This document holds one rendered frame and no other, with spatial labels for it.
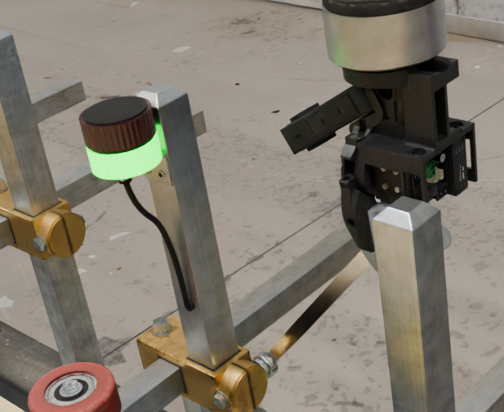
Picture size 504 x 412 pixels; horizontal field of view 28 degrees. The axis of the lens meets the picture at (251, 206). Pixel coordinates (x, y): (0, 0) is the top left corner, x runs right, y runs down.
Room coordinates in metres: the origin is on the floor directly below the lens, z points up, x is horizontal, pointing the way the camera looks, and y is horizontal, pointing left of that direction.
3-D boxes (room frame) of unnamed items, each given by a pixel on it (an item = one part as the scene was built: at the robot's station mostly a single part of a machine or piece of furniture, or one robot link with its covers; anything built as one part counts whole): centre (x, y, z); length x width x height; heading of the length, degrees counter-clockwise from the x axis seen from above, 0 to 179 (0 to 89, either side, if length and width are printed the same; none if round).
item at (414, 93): (0.72, -0.13, 1.12); 0.09 x 0.08 x 0.12; 42
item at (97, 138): (0.78, 0.10, 1.14); 0.06 x 0.06 x 0.02
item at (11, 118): (1.00, 0.23, 0.93); 0.03 x 0.03 x 0.48; 42
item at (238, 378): (0.83, 0.08, 0.85); 0.13 x 0.06 x 0.05; 42
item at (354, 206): (0.73, -0.09, 1.06); 0.05 x 0.02 x 0.09; 132
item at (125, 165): (0.78, 0.10, 1.11); 0.06 x 0.06 x 0.02
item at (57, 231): (1.01, 0.24, 0.95); 0.13 x 0.06 x 0.05; 42
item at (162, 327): (0.87, 0.11, 0.88); 0.02 x 0.02 x 0.01
